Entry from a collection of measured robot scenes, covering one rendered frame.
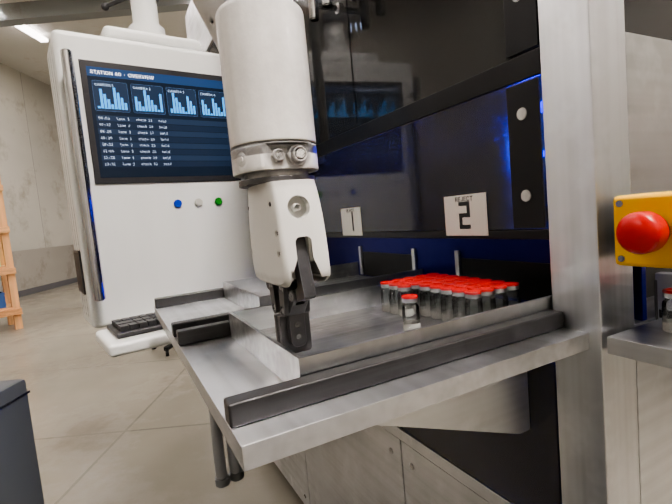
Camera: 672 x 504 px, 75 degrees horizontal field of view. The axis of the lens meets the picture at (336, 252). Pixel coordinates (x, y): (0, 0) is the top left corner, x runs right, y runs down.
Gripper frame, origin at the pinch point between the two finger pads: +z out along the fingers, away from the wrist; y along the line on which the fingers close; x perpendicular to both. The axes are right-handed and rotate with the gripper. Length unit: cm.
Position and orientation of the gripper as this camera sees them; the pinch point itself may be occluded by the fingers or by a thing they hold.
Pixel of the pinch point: (293, 331)
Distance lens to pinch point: 45.4
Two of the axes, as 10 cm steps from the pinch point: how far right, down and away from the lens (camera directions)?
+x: -8.8, 1.2, -4.5
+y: -4.6, -0.3, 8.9
